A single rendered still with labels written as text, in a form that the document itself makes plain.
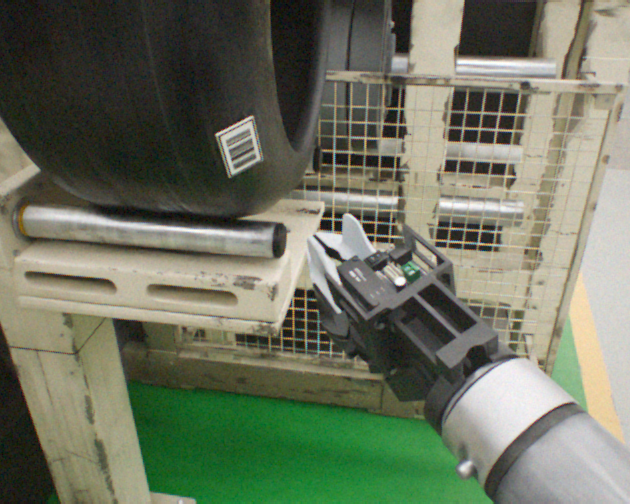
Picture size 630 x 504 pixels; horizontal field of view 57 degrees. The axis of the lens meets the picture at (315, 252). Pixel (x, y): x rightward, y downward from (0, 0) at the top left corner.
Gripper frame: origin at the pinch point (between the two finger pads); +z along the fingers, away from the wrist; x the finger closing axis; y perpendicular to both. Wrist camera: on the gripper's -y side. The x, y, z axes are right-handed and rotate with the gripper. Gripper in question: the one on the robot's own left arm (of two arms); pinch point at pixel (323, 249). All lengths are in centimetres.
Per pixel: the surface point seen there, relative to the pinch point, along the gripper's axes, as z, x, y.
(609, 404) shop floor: 11, -74, -135
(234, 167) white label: 13.0, 1.7, 3.1
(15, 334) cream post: 48, 39, -29
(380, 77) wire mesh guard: 47, -37, -20
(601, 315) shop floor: 40, -107, -151
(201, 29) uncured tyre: 12.2, -0.1, 17.1
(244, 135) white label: 12.2, -0.3, 6.3
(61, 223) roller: 33.1, 20.7, -5.7
